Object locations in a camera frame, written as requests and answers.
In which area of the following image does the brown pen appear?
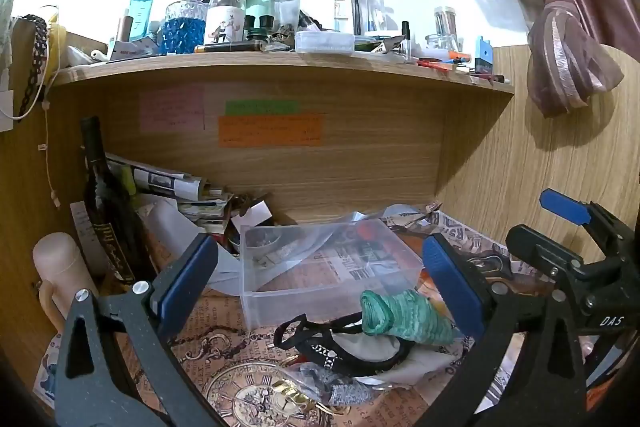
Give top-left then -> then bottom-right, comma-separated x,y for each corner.
195,41 -> 266,54

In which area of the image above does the glass bottle with blue liquid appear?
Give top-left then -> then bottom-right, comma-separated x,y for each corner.
161,0 -> 208,55

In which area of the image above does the orange sticky note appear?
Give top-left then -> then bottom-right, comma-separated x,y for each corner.
218,114 -> 325,148

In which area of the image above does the white paper sheet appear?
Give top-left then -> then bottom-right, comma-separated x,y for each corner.
137,199 -> 241,298

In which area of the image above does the pink sticky note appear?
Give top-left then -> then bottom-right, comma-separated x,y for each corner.
140,88 -> 205,132

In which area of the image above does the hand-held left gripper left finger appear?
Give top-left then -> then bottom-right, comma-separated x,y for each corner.
54,234 -> 226,427

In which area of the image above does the dark wine bottle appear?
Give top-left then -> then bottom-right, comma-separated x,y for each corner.
80,117 -> 151,285

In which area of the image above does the blue pencil sharpener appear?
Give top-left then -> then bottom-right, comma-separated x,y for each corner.
474,36 -> 494,75

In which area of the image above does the beige mug with handle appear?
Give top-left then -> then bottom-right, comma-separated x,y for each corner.
32,232 -> 98,333

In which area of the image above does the white earphone cord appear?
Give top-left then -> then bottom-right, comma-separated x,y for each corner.
39,97 -> 62,208

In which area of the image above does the white carton with red print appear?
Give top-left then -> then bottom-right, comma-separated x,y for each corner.
107,38 -> 158,60

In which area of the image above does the white paper receipt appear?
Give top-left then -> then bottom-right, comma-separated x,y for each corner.
70,202 -> 108,278

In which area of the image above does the clear plastic box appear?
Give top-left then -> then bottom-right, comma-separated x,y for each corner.
239,218 -> 426,330

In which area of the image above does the small grey dish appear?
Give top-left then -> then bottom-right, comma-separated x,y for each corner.
245,227 -> 288,254

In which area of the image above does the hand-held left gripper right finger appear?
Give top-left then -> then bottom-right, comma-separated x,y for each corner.
415,233 -> 586,427

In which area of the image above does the vintage printed paper mat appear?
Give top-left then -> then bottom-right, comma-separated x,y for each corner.
32,207 -> 551,427

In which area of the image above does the stack of booklets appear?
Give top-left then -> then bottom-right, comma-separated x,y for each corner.
177,187 -> 233,228

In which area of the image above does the patterned headband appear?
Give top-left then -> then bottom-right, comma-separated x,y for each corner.
17,14 -> 48,118

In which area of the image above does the glass jar with metal lid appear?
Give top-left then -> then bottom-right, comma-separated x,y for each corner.
272,0 -> 301,28

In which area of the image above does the white plastic pipe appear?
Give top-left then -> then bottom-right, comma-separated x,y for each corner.
67,44 -> 108,68

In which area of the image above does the white cloth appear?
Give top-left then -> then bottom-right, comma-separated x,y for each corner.
385,342 -> 466,388

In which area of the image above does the clear toothbrush package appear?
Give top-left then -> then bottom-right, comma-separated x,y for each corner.
334,0 -> 386,35

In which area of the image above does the clear lidded plastic container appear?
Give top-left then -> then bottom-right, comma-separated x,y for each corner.
295,31 -> 356,54

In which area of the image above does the green sticky note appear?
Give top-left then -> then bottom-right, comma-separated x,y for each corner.
225,101 -> 300,116

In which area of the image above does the grey knit pouch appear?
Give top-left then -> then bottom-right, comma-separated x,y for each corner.
287,364 -> 373,408

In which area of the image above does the small glass jar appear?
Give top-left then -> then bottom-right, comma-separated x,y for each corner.
425,6 -> 460,52

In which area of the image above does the tall teal bottle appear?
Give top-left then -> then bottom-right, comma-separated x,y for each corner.
129,0 -> 156,42

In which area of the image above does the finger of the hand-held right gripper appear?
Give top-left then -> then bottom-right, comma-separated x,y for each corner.
540,189 -> 621,233
505,224 -> 583,283

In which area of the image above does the yellow band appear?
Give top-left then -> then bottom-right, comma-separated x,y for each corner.
47,7 -> 68,82

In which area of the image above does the wooden shelf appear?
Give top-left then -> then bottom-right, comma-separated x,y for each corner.
47,42 -> 516,228

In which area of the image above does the gold chain ornament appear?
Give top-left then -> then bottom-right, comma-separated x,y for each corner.
270,379 -> 321,414

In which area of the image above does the rolled newspaper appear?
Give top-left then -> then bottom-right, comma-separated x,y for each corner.
105,152 -> 208,200

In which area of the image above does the mauve striped curtain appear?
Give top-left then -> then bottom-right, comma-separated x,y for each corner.
432,0 -> 640,118

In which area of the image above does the green knitted pouch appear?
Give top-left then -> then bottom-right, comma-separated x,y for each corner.
360,289 -> 458,345

